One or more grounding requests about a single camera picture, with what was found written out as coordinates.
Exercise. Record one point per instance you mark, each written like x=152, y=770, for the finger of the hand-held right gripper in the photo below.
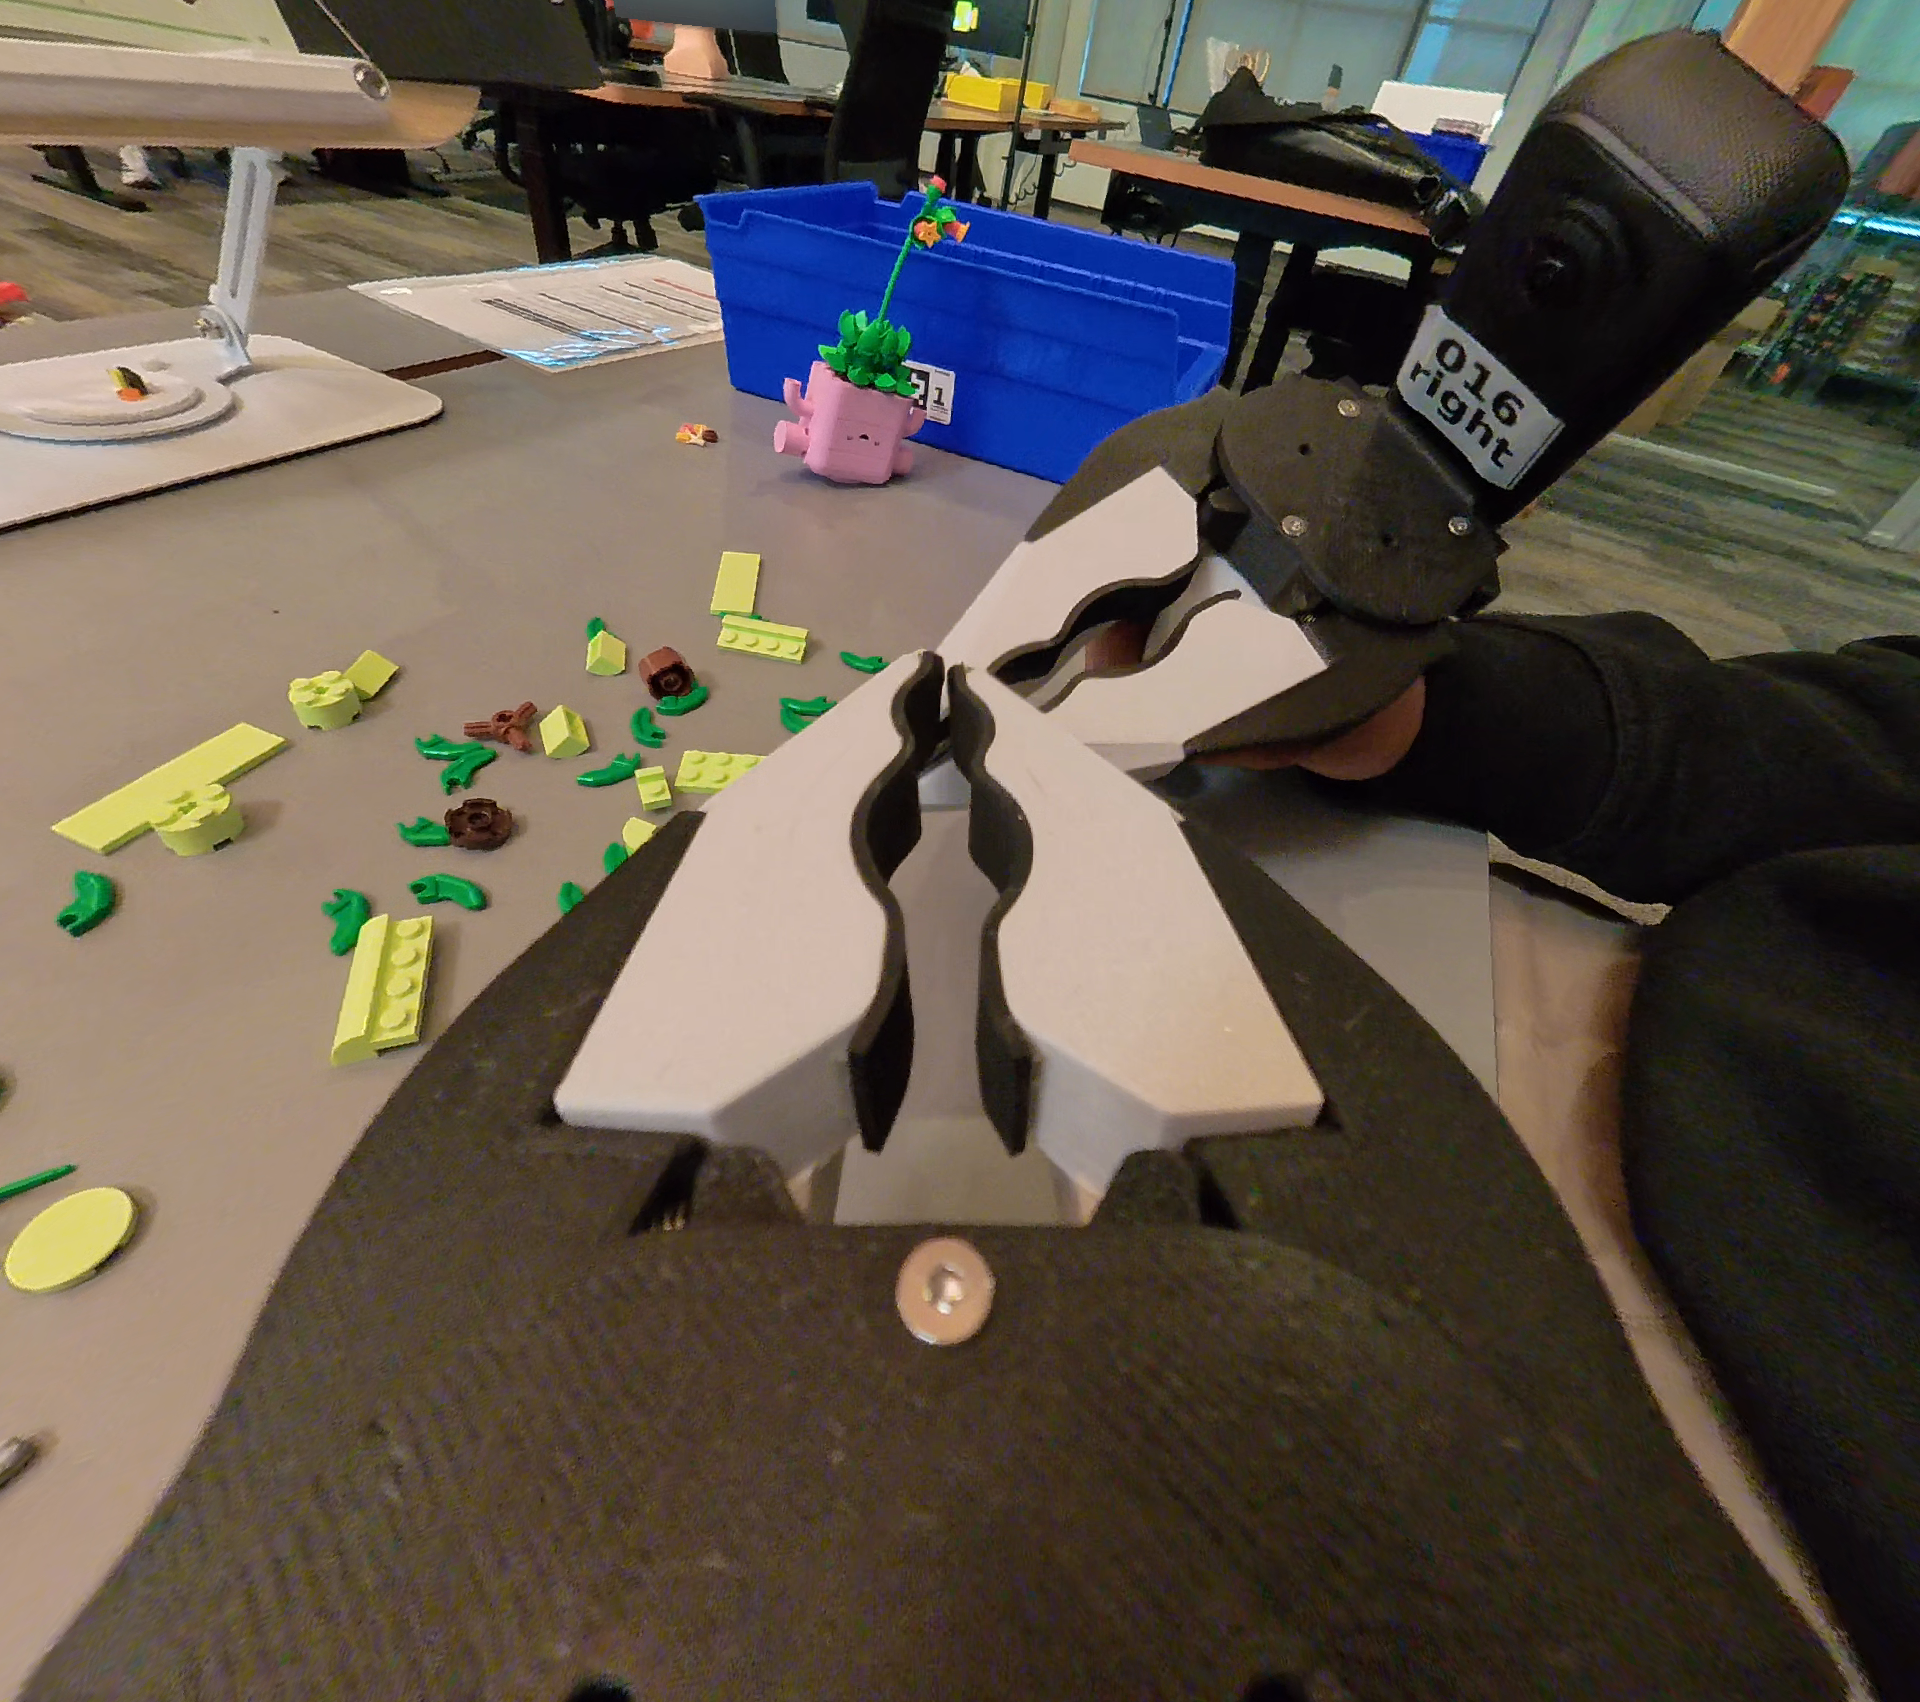
x=1080, y=547
x=1230, y=683

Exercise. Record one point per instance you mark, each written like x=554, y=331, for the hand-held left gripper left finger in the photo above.
x=735, y=982

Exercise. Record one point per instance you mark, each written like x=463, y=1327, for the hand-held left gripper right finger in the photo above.
x=1141, y=997

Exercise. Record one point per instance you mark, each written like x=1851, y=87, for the person's right forearm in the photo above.
x=1651, y=742

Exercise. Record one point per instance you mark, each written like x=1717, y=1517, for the person's right hand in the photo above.
x=1351, y=742

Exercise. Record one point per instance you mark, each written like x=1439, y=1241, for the blue plastic bin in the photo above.
x=1051, y=366

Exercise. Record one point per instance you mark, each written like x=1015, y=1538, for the pink toy flower pot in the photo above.
x=849, y=435

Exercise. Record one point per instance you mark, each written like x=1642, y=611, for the brown round toy piece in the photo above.
x=477, y=823

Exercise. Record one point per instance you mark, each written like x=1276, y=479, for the black bag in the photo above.
x=1321, y=142

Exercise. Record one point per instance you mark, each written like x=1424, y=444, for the brown branch toy piece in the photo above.
x=503, y=726

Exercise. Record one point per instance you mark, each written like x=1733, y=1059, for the scattered lime toy bricks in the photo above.
x=382, y=991

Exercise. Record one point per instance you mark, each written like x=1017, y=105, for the brown wooden desk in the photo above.
x=1244, y=185

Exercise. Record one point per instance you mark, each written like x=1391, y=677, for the yellow plastic bin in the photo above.
x=990, y=93

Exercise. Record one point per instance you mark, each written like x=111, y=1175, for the black office chair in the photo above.
x=892, y=82

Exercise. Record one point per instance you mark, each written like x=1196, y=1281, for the paper sheet in clear sleeve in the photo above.
x=570, y=307

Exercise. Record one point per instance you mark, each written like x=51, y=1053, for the scattered green leaf toy pieces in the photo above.
x=86, y=905

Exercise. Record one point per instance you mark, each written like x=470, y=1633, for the person's black jacket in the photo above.
x=1784, y=1207

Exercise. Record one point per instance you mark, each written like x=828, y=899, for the lime round toy disc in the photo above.
x=68, y=1241

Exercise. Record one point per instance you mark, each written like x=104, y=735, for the white book stand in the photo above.
x=300, y=413

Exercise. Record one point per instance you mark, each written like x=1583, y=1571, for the thin green toy stem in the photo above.
x=31, y=1184

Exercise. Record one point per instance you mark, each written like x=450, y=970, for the small brown orange toy piece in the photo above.
x=130, y=385

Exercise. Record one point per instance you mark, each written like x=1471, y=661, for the small metal object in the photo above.
x=13, y=1458

